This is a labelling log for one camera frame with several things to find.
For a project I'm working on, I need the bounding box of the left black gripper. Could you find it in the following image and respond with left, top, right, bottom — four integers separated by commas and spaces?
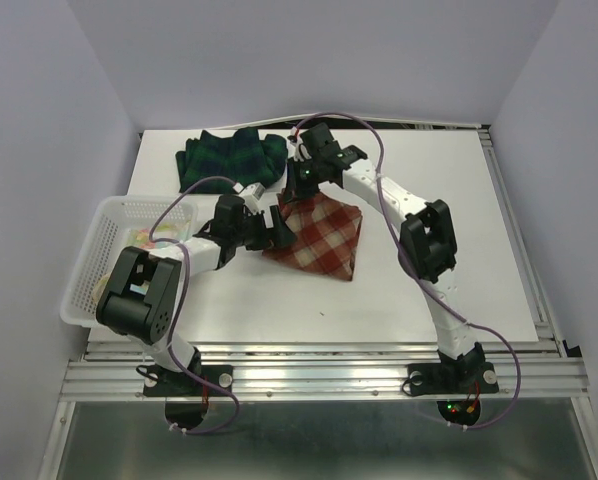
232, 205, 296, 251

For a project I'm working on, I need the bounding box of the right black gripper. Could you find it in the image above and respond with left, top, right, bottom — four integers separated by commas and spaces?
280, 156, 322, 204

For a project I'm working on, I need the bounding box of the red plaid skirt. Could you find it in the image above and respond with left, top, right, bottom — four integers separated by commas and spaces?
263, 193, 363, 282

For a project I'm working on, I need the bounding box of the green plaid skirt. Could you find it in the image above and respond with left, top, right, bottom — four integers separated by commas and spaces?
175, 127, 288, 193

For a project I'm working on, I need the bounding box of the pastel floral skirt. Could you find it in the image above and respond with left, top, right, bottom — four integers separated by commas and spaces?
91, 219, 195, 303

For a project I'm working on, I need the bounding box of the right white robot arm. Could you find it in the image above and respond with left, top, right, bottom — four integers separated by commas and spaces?
284, 123, 485, 390

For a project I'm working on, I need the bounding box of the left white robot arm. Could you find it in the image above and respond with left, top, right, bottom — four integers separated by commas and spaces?
95, 194, 297, 394

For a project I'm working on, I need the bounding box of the white plastic basket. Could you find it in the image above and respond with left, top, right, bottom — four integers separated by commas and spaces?
60, 195, 200, 328

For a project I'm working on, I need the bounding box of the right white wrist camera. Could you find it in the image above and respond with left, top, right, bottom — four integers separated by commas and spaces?
288, 129, 312, 162

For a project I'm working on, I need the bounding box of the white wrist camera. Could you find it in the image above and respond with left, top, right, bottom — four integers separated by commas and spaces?
288, 129, 312, 162
233, 182, 265, 211

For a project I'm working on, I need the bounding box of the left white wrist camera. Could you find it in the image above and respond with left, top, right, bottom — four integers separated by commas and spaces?
233, 182, 265, 211

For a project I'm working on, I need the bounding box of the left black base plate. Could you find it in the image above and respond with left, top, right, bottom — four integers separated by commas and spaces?
135, 364, 233, 398

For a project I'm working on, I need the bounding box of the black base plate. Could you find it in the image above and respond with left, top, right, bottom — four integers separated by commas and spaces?
403, 362, 499, 397
135, 364, 233, 398

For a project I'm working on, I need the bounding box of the aluminium frame rail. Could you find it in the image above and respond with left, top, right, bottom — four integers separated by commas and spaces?
60, 341, 589, 403

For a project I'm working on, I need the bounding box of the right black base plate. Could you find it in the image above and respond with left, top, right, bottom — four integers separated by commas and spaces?
403, 362, 499, 397

